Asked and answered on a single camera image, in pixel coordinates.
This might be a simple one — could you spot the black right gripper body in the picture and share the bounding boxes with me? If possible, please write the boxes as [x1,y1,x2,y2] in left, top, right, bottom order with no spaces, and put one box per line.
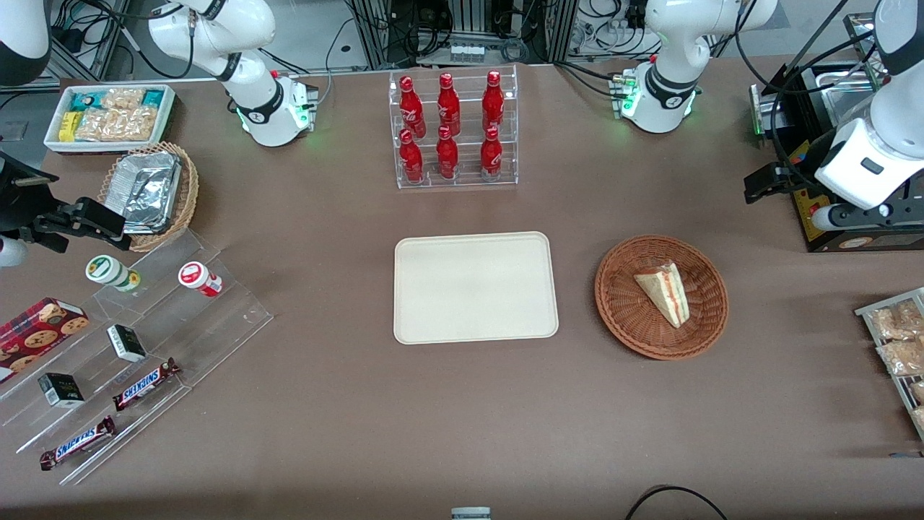
[0,184,53,245]

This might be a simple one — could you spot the small clear cracker bag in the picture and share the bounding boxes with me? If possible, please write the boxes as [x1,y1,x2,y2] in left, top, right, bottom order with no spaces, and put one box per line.
[101,87,147,111]

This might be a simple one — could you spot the black machine corner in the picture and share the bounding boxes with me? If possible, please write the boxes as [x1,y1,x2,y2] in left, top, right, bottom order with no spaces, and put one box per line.
[0,147,61,190]

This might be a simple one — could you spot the metal wire snack rack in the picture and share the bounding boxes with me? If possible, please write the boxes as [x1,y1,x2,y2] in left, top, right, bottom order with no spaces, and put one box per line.
[855,287,924,443]

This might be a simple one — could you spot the green capped jar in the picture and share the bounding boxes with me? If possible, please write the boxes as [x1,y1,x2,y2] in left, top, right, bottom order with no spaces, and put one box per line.
[85,254,142,294]

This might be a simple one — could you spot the triangular sandwich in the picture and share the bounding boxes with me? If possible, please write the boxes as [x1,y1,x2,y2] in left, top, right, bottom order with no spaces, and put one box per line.
[634,261,691,329]

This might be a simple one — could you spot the black hot food display case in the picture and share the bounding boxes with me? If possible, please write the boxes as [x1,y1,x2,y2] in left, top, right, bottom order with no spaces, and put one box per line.
[749,13,924,254]

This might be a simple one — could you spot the oval tan wicker basket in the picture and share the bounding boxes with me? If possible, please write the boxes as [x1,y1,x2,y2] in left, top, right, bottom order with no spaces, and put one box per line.
[97,141,201,254]

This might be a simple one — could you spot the white snack bin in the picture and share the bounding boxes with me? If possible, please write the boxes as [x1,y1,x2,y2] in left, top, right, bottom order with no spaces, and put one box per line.
[43,84,178,156]

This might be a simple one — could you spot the small black box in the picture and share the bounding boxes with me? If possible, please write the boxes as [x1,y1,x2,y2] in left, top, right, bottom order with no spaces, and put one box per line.
[106,324,148,364]
[37,372,86,410]

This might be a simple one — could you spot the cream rectangular tray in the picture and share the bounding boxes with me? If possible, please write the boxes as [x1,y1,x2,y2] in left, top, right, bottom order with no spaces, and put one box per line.
[393,231,560,345]

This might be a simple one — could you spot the red plaid cookie box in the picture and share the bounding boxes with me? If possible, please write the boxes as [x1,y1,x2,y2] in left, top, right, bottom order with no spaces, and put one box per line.
[0,297,90,384]

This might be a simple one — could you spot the clear acrylic bottle rack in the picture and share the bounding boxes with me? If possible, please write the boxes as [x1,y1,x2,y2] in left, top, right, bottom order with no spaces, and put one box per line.
[388,64,519,190]

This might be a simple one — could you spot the black cable loop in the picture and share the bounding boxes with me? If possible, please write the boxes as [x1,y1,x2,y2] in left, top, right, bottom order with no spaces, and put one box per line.
[624,485,731,520]

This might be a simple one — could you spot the aluminium frame with cables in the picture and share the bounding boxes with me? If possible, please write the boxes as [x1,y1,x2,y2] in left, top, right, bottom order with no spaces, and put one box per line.
[345,0,580,71]

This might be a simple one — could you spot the snickers bar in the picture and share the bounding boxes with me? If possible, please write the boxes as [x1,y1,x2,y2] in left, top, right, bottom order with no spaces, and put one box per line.
[39,415,117,472]
[111,357,182,413]

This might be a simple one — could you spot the red cola bottle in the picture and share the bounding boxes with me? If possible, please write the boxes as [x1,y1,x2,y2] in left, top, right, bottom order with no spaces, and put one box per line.
[398,75,427,139]
[481,70,506,135]
[436,72,462,137]
[398,129,425,184]
[479,126,504,180]
[435,126,461,181]

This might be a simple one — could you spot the aluminium foil containers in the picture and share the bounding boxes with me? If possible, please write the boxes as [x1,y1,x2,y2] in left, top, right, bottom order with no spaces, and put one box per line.
[100,149,183,234]

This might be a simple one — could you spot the large clear cracker bag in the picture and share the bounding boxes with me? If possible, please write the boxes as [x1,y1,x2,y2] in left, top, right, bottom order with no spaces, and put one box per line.
[74,106,160,143]

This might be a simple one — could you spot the red capped jar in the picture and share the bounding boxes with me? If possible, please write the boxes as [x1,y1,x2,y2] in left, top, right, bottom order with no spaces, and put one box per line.
[178,261,224,299]

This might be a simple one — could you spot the clear acrylic stepped display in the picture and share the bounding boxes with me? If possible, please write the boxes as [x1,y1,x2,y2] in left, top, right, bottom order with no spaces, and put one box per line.
[0,229,274,487]

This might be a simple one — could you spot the round brown wicker basket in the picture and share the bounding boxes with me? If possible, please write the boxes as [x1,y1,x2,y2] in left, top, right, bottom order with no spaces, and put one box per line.
[595,235,729,360]

